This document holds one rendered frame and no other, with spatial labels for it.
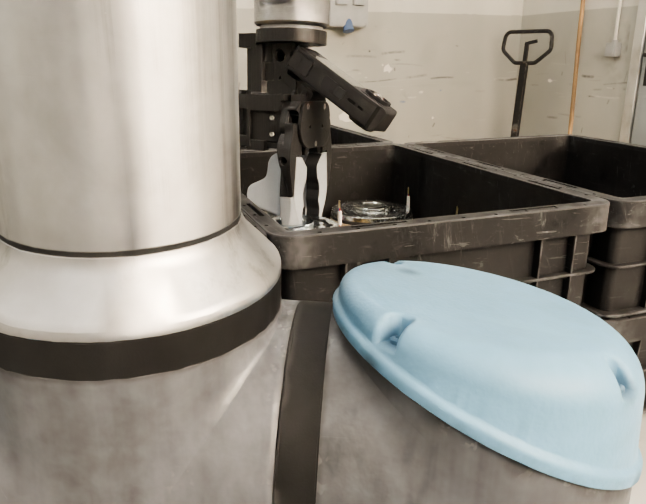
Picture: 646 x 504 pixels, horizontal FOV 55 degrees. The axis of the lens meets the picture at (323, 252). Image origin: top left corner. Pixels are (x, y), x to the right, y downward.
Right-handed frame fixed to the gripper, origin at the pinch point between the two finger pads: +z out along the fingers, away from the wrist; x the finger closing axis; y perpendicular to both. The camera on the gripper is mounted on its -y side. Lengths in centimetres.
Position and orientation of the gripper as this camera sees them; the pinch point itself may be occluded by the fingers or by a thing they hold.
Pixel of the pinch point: (306, 228)
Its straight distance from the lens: 66.4
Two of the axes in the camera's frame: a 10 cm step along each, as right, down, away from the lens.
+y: -9.1, -1.2, 3.9
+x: -4.1, 2.1, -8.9
